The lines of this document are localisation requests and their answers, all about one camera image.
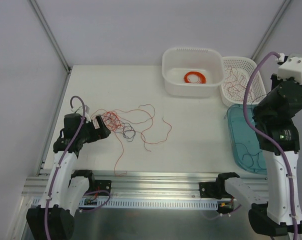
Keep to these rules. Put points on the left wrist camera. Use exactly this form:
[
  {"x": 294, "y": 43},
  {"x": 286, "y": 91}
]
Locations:
[{"x": 79, "y": 110}]

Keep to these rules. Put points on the aluminium frame post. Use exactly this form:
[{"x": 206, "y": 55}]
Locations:
[
  {"x": 50, "y": 35},
  {"x": 283, "y": 8}
]

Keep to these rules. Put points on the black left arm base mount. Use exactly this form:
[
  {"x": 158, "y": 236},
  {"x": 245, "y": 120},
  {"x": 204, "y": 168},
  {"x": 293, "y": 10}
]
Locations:
[{"x": 98, "y": 186}]

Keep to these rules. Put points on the aluminium extrusion rail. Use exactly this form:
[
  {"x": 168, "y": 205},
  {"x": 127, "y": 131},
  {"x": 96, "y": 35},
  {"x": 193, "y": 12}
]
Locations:
[{"x": 152, "y": 185}]

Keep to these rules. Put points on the teal translucent tray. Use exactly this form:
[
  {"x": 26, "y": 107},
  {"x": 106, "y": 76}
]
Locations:
[{"x": 244, "y": 143}]

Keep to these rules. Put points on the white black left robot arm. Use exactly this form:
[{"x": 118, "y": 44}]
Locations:
[{"x": 54, "y": 216}]

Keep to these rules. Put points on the white slotted cable duct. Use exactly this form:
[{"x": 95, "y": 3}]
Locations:
[{"x": 123, "y": 203}]

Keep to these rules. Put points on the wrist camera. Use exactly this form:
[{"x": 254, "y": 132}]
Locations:
[
  {"x": 79, "y": 110},
  {"x": 291, "y": 67}
]

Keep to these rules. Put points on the right aluminium frame post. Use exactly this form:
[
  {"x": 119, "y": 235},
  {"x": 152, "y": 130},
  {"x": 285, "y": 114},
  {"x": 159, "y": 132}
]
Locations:
[{"x": 283, "y": 8}]

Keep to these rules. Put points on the left aluminium frame post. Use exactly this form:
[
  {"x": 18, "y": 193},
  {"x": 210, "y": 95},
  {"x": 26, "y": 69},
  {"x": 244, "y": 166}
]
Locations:
[{"x": 50, "y": 35}]

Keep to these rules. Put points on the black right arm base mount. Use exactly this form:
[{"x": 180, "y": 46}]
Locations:
[{"x": 216, "y": 189}]

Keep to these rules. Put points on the white plastic tub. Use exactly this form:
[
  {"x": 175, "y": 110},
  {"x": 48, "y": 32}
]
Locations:
[{"x": 192, "y": 72}]

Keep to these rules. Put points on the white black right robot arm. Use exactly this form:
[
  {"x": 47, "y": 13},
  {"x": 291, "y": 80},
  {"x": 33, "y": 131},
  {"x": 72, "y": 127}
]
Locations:
[{"x": 280, "y": 215}]

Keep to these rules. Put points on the white perforated basket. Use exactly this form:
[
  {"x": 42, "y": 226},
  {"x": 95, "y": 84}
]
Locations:
[{"x": 238, "y": 71}]

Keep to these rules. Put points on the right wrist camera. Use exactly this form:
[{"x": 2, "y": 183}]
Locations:
[{"x": 291, "y": 67}]

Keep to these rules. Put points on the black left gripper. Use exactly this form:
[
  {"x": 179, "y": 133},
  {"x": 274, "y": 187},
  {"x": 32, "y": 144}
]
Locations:
[{"x": 96, "y": 130}]

